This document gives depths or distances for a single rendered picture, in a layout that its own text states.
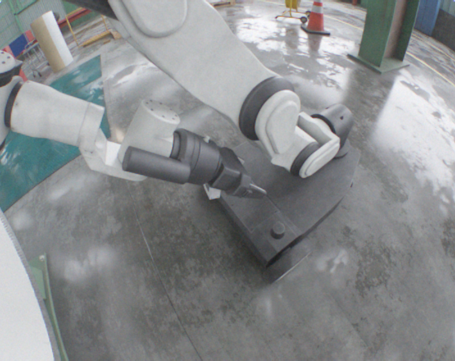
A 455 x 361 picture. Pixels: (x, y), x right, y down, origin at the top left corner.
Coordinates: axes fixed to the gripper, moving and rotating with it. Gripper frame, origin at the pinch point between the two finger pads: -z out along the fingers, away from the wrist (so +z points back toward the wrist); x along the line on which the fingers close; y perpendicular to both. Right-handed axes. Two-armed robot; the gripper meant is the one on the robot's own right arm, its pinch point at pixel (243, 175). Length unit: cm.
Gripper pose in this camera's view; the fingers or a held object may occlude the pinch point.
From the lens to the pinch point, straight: 46.4
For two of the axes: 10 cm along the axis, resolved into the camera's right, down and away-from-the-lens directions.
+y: 5.8, -7.0, -4.1
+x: 3.8, 6.8, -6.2
